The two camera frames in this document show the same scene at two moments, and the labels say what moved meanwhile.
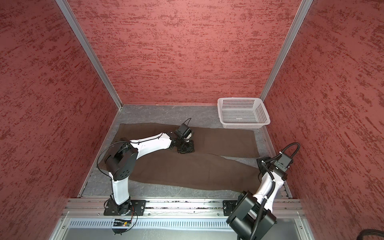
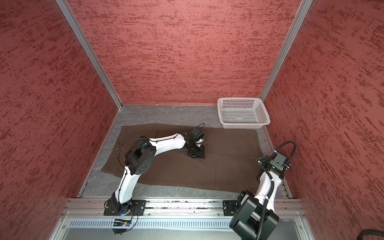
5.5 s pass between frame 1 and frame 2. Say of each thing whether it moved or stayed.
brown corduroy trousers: stayed
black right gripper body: stayed
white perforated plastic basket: stayed
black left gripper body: moved
